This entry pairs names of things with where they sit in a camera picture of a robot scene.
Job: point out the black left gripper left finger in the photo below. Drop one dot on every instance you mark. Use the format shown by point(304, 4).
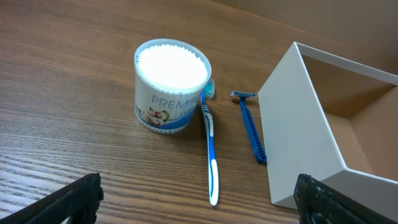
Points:
point(76, 202)

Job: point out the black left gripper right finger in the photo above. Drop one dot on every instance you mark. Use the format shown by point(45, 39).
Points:
point(318, 203)

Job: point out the cotton swab tub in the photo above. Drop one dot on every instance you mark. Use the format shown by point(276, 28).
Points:
point(170, 78)

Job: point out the blue disposable razor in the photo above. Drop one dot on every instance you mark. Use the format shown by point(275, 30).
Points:
point(251, 129)

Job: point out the white cardboard box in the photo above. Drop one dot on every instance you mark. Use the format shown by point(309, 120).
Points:
point(335, 120)

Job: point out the blue white toothbrush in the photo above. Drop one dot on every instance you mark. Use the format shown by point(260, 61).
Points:
point(213, 174)

